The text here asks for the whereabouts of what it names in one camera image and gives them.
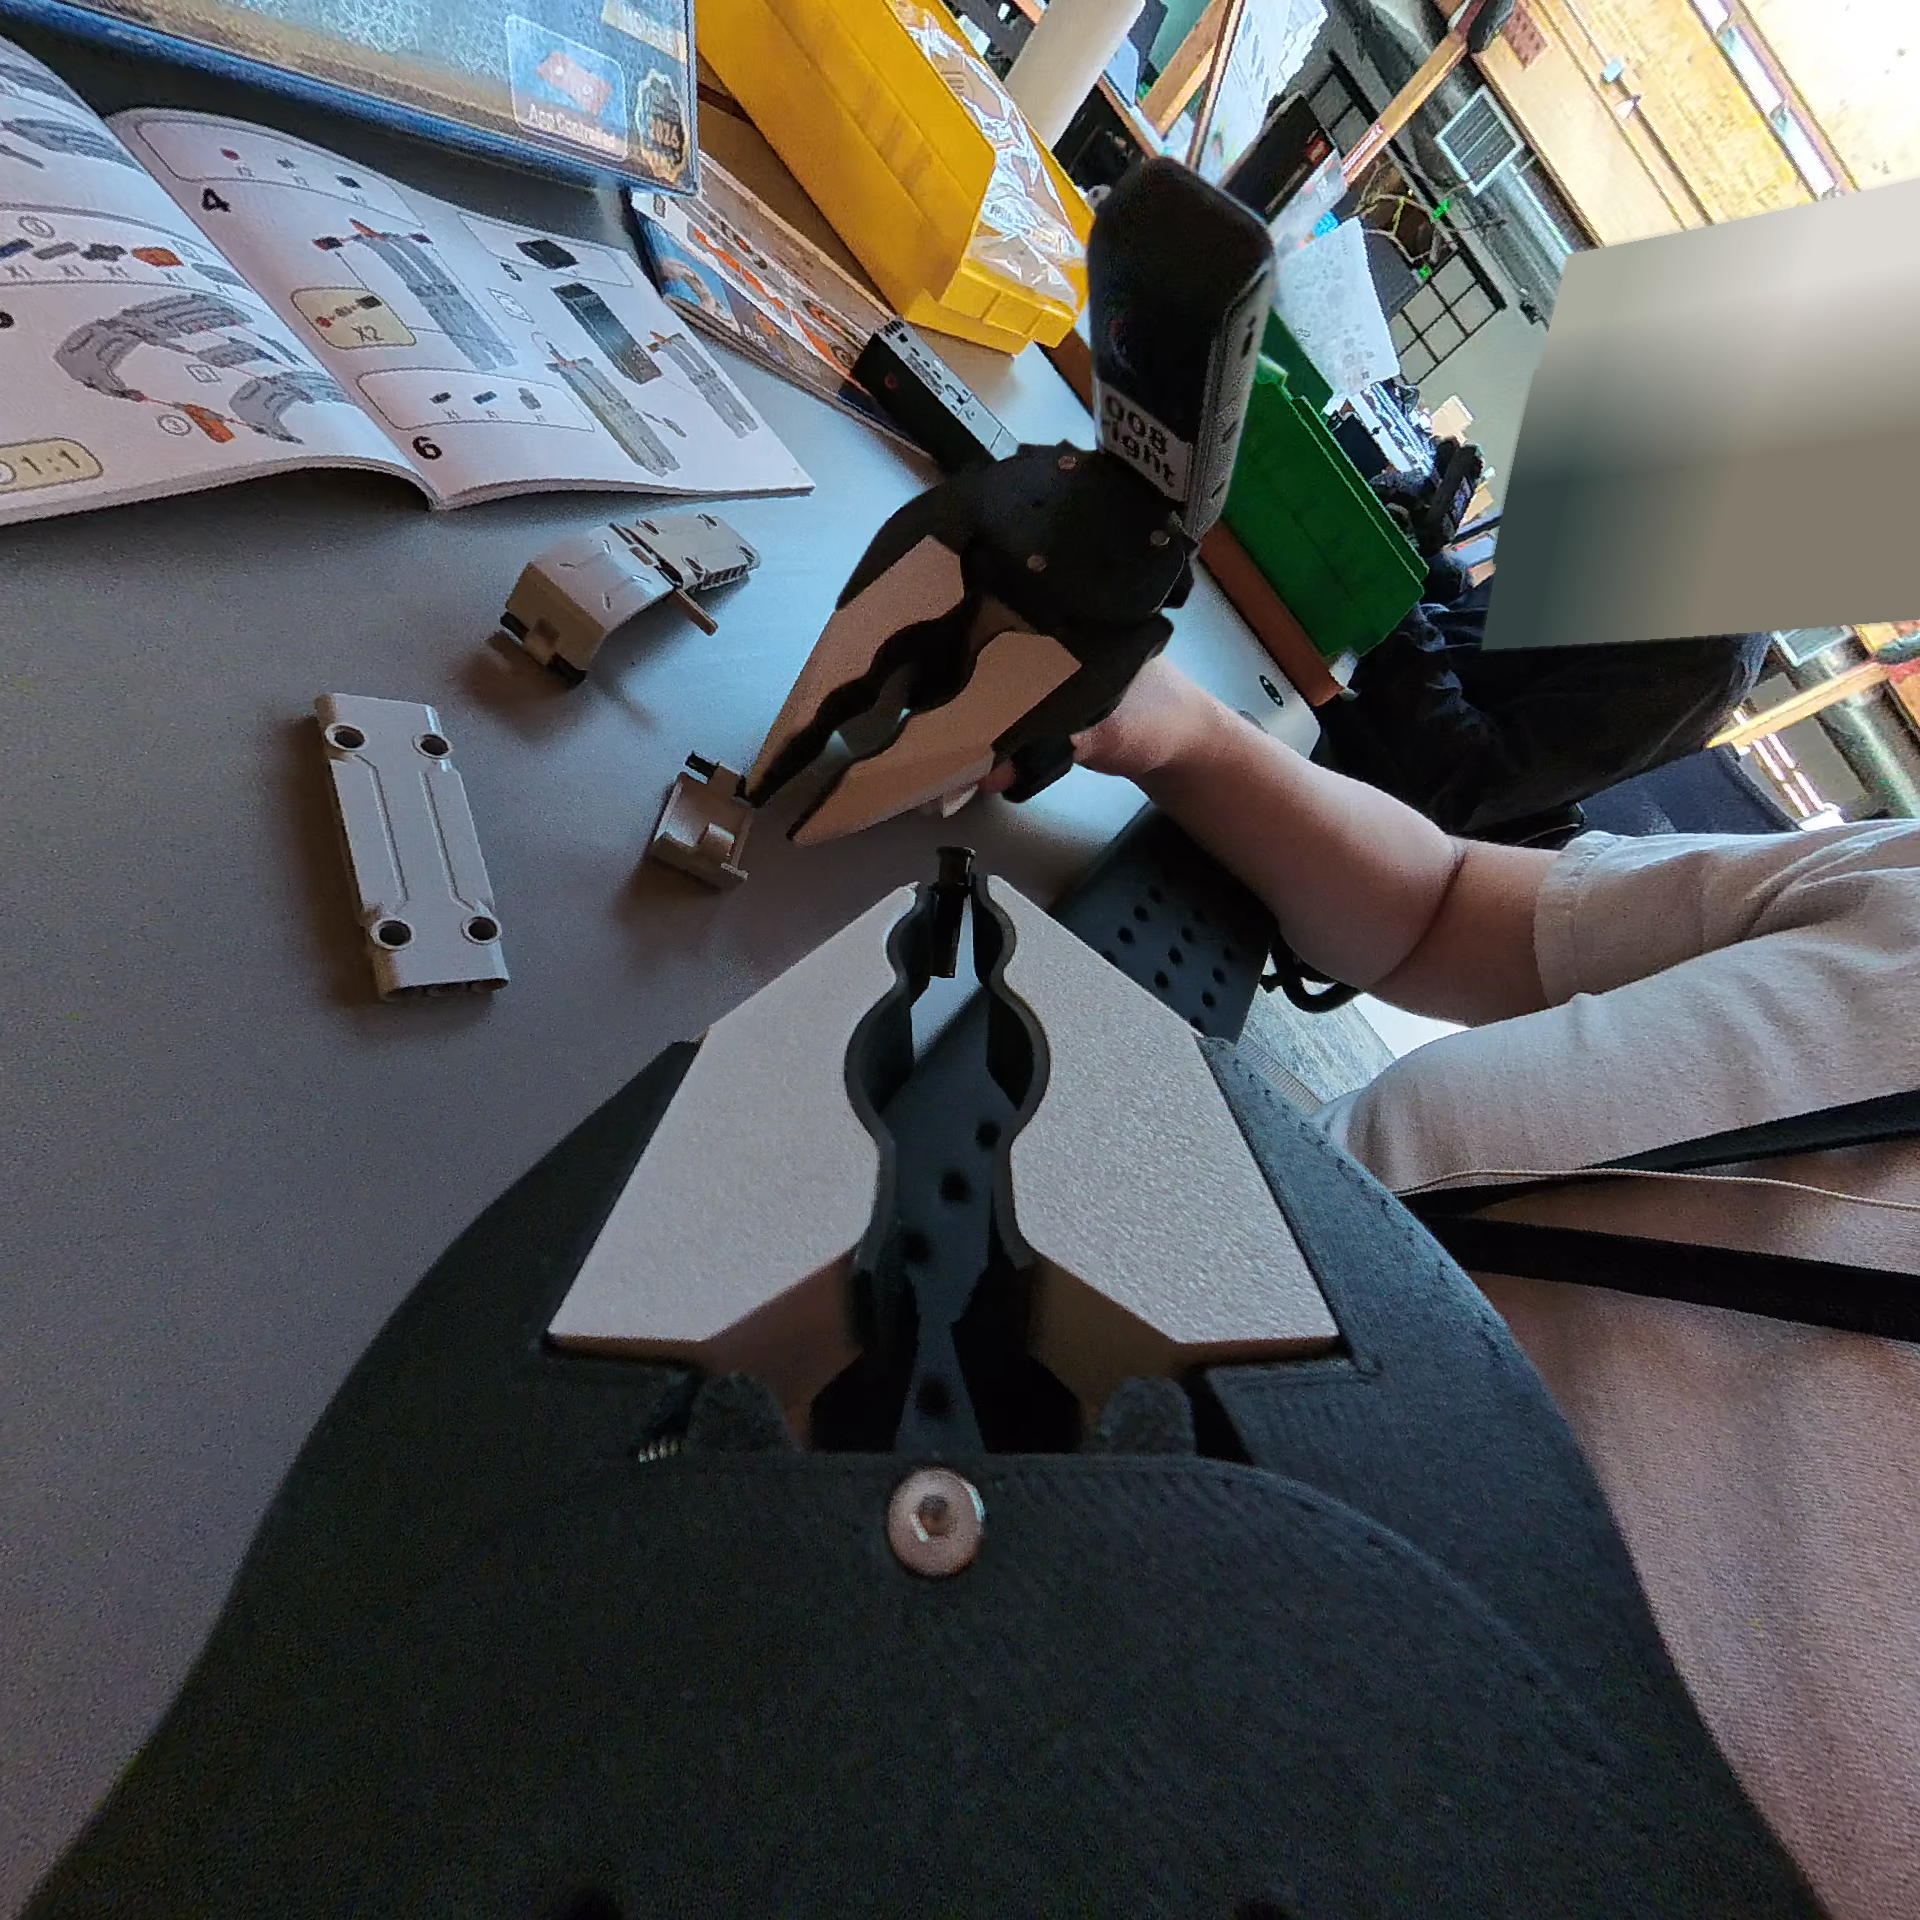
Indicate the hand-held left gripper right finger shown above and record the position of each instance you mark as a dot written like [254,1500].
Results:
[1162,1185]

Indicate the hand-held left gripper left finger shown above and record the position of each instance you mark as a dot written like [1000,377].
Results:
[718,1185]

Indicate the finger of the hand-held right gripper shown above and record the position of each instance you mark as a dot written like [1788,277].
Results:
[885,616]
[960,718]

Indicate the small black pin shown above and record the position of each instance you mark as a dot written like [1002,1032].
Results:
[951,898]

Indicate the small grey hinge piece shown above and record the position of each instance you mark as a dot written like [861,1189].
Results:
[703,838]

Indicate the person's right forearm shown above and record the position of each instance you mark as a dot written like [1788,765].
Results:
[1348,870]

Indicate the grey desk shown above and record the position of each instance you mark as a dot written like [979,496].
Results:
[227,1126]

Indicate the person's right hand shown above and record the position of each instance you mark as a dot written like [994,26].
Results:
[1148,718]

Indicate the black battery box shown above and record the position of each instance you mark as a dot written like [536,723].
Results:
[939,393]

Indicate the green plastic bin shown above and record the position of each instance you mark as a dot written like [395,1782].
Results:
[1305,493]

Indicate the grey curved panel assembly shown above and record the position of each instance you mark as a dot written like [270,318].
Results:
[597,591]

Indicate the white plastic bag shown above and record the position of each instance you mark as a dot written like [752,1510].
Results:
[1337,303]

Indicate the orange printed manual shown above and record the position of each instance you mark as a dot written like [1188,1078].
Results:
[764,285]

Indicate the clear plastic bag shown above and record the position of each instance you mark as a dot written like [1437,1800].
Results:
[996,151]

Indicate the black printed carton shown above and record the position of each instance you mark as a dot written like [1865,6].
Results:
[1283,151]

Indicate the yellow plastic bin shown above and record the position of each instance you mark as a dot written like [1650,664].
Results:
[885,136]

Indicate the grey flat panel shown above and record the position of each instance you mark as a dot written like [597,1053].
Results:
[405,839]

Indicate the white air vent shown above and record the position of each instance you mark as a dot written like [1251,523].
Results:
[1476,139]

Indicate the person's beige shirt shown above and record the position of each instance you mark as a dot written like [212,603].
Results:
[1724,1424]

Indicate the dark office chair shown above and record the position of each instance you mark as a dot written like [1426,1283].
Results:
[1709,787]

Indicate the blue robot kit box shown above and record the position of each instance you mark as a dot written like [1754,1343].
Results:
[453,77]

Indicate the open instruction booklet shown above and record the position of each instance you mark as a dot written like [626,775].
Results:
[227,331]

